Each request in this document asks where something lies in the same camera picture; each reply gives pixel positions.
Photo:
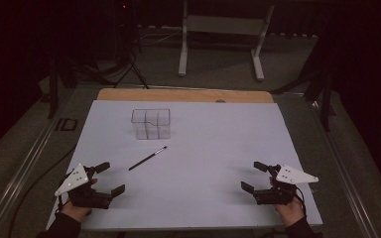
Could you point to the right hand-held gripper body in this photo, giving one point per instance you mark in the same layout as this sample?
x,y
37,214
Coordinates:
x,y
278,195

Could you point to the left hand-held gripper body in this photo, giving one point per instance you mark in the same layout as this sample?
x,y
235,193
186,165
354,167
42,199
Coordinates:
x,y
79,193

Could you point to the black pen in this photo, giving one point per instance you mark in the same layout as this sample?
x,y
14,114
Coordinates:
x,y
147,158

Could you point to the clear plastic organizer box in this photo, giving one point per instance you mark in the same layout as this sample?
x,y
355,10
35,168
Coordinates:
x,y
151,124

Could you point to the person's left hand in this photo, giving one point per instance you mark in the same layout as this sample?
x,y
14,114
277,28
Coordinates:
x,y
75,212

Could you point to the person's right hand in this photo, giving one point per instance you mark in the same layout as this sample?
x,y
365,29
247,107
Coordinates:
x,y
291,213

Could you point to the white table sheet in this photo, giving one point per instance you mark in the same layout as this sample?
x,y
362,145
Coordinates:
x,y
198,185

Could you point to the wooden board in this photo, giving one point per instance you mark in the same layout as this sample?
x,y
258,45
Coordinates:
x,y
178,95

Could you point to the black tripod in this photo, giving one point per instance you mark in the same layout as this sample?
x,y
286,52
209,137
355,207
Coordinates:
x,y
133,66

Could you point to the white metal stand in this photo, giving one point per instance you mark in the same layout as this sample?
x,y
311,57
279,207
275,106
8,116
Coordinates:
x,y
223,24

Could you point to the aluminium floor rail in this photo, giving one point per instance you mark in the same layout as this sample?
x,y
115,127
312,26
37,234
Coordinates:
x,y
347,178
16,178

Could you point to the black stand post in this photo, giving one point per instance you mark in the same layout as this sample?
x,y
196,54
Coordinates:
x,y
326,102
53,86

